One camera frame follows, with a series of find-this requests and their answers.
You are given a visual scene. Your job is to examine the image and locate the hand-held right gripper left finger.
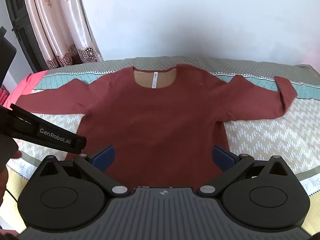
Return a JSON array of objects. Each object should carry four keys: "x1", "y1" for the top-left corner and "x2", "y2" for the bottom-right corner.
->
[{"x1": 37, "y1": 145, "x2": 131, "y2": 197}]

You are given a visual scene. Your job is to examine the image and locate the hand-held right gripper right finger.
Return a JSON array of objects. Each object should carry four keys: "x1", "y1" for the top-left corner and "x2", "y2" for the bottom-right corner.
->
[{"x1": 197, "y1": 145, "x2": 288, "y2": 197}]

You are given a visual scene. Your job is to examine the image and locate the dark red sweater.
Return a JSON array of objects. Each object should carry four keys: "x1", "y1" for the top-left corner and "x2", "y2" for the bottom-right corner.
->
[{"x1": 16, "y1": 64, "x2": 298, "y2": 188}]

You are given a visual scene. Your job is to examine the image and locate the person's left hand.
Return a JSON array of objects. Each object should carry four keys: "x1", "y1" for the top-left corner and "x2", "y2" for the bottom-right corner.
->
[{"x1": 0, "y1": 150, "x2": 23, "y2": 199}]

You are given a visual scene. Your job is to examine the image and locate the patterned beige teal bedsheet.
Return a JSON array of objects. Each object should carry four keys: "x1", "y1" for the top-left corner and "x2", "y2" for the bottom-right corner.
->
[{"x1": 0, "y1": 56, "x2": 320, "y2": 240}]

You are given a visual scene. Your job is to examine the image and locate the pink cloth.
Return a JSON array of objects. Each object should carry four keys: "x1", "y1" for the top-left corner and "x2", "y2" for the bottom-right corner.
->
[{"x1": 0, "y1": 73, "x2": 48, "y2": 108}]

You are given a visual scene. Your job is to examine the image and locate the black flat panel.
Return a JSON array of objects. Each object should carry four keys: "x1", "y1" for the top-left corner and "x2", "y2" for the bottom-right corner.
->
[{"x1": 0, "y1": 26, "x2": 17, "y2": 87}]

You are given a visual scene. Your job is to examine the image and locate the thin black cable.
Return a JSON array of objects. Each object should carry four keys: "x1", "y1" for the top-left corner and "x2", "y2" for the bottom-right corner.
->
[{"x1": 6, "y1": 188, "x2": 19, "y2": 203}]

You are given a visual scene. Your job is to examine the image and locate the dark window frame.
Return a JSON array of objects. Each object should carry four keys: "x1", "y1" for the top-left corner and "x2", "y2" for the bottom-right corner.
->
[{"x1": 4, "y1": 0, "x2": 49, "y2": 73}]

